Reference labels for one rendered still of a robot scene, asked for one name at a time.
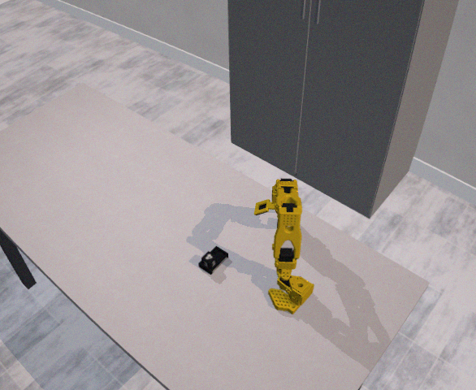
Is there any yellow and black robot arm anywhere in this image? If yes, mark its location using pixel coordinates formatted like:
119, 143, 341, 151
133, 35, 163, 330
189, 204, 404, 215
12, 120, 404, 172
268, 179, 311, 314

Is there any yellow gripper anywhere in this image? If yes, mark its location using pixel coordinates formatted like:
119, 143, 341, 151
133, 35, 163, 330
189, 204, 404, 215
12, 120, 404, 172
254, 199, 275, 215

